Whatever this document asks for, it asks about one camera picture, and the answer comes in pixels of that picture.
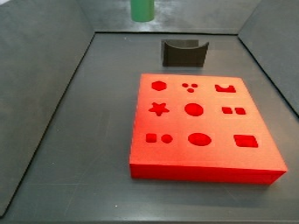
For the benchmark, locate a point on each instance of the green round peg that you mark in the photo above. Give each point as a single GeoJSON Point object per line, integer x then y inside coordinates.
{"type": "Point", "coordinates": [141, 10]}

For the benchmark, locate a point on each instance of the red shape-hole board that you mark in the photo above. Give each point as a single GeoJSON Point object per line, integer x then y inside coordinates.
{"type": "Point", "coordinates": [199, 132]}

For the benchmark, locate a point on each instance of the black curved peg holder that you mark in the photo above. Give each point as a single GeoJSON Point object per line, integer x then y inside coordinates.
{"type": "Point", "coordinates": [183, 52]}

